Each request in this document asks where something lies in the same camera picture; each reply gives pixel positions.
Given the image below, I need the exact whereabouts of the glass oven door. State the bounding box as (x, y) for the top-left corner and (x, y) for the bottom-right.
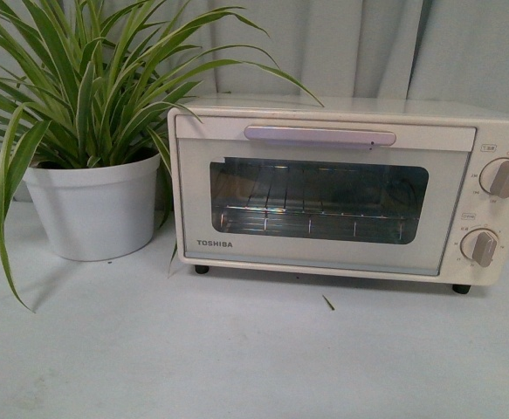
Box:
(175, 116), (476, 275)

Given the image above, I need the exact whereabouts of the metal wire oven rack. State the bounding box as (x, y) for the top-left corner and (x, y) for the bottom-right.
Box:
(211, 162), (419, 244)

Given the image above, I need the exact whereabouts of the green spider plant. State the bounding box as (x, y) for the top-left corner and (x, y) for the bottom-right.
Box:
(0, 0), (325, 313)

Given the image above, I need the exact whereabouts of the light grey curtain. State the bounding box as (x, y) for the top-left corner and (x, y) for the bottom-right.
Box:
(0, 0), (509, 203)

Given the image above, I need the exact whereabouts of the cream Toshiba toaster oven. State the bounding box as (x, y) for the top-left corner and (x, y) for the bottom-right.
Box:
(168, 93), (509, 293)

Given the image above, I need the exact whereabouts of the upper temperature knob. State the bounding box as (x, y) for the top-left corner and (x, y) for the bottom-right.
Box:
(479, 158), (509, 199)

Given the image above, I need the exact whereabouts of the silver oven door handle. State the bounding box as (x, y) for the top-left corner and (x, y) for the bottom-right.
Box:
(244, 125), (397, 149)

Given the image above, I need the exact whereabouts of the fallen leaf bit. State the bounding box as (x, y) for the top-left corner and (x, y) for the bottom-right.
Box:
(322, 295), (336, 311)

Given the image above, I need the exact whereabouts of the lower timer knob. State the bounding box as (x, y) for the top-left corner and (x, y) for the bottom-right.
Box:
(460, 229), (499, 267)

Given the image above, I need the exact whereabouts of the white plastic plant pot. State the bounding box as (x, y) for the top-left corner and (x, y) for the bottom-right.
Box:
(24, 154), (161, 261)

